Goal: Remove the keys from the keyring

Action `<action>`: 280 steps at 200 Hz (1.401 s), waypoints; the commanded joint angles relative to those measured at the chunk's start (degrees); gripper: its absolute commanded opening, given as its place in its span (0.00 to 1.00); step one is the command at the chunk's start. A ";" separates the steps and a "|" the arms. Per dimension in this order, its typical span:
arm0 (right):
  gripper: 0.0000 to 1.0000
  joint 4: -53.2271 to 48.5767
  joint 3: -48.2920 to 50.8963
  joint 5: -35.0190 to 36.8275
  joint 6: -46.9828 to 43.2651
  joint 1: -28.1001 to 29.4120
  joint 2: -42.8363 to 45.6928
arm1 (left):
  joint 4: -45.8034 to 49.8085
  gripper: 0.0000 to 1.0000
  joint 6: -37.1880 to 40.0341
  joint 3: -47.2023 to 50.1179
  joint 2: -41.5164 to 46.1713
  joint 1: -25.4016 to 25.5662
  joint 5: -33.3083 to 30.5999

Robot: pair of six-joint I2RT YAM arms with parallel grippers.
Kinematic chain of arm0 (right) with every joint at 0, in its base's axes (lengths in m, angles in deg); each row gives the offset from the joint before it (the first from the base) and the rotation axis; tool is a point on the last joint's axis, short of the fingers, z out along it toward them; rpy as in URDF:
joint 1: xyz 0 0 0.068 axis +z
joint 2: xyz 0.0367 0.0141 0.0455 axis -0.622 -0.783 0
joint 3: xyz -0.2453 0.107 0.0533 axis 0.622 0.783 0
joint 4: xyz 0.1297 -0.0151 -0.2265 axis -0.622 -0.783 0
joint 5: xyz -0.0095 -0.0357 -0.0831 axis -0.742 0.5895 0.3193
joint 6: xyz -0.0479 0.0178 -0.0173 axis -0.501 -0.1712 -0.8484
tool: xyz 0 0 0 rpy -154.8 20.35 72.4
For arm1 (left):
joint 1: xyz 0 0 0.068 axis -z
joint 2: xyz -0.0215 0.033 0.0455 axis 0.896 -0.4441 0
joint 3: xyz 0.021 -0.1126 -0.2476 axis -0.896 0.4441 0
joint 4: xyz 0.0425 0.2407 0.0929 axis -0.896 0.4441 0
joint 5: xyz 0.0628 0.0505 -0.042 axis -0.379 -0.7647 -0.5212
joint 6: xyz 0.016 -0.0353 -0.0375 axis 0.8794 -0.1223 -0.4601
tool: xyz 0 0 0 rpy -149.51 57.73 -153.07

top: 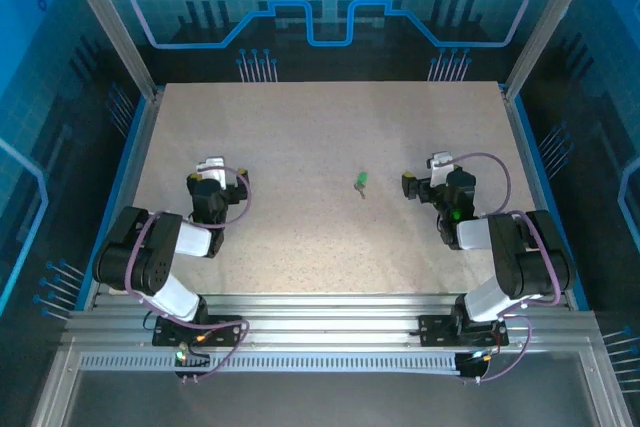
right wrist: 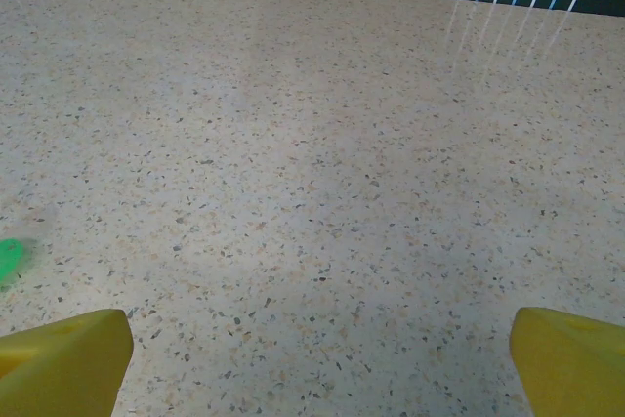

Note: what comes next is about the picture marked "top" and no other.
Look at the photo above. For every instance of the silver key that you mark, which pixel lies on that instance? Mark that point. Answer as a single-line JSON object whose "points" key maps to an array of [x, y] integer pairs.
{"points": [[364, 193]]}

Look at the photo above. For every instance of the green-headed key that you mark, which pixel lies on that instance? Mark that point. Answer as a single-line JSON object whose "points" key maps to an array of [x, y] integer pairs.
{"points": [[362, 178]]}

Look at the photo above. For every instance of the silver split keyring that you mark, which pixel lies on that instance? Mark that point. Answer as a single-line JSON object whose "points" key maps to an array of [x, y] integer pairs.
{"points": [[360, 188]]}

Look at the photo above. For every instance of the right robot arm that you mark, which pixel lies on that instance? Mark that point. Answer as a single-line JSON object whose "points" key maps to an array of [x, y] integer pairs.
{"points": [[525, 262]]}

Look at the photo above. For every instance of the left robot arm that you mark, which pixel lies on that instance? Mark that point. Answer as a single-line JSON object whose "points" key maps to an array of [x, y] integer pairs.
{"points": [[155, 257]]}

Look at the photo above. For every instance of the blue edge strip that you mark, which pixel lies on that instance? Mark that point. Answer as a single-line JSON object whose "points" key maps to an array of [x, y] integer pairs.
{"points": [[122, 172], [533, 147]]}

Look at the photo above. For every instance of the small circuit board with LEDs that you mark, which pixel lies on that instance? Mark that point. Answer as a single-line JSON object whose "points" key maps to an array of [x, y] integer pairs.
{"points": [[475, 364], [192, 357]]}

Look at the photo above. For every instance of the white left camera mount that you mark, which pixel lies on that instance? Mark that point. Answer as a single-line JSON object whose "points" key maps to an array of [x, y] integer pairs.
{"points": [[227, 178]]}

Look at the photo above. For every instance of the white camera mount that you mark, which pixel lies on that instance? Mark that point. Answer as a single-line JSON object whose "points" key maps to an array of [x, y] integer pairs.
{"points": [[227, 178], [438, 176]]}

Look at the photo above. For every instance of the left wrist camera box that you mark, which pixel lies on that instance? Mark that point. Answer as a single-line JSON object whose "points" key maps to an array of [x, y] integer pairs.
{"points": [[211, 163]]}

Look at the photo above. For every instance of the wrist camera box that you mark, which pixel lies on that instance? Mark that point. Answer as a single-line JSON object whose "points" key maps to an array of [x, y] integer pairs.
{"points": [[211, 163], [439, 158]]}

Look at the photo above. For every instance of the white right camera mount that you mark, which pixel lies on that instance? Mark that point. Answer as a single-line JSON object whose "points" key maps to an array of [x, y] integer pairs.
{"points": [[438, 176]]}

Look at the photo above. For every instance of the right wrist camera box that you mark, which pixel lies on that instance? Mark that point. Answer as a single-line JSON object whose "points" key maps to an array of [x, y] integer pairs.
{"points": [[439, 158]]}

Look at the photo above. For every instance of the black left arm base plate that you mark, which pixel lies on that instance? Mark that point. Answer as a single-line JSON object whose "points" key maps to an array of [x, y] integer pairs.
{"points": [[225, 332]]}

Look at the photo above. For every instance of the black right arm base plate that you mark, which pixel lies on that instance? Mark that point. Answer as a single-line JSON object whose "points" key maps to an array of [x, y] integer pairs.
{"points": [[435, 329]]}

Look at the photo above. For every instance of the aluminium frame post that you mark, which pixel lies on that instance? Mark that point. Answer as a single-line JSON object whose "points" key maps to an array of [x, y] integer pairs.
{"points": [[546, 22], [112, 22]]}

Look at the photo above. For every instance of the aluminium lower frame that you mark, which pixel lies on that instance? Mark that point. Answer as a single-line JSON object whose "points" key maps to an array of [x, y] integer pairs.
{"points": [[609, 389]]}

